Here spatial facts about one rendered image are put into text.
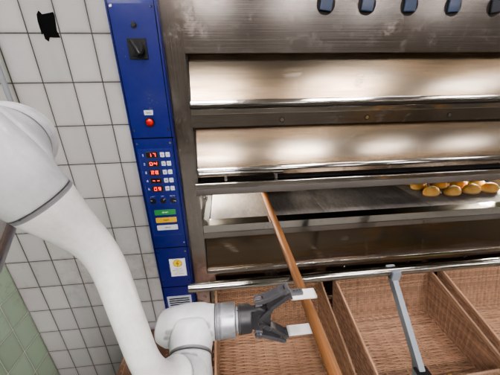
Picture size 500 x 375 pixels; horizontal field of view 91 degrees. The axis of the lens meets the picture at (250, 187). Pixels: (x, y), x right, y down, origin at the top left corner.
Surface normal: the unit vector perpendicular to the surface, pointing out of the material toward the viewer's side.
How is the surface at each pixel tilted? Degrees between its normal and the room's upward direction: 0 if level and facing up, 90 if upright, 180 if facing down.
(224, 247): 70
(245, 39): 90
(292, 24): 90
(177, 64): 90
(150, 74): 90
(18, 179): 81
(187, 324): 17
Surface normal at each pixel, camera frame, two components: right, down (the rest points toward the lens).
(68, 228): 0.72, 0.31
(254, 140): 0.09, 0.04
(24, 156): 0.91, -0.27
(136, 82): 0.10, 0.38
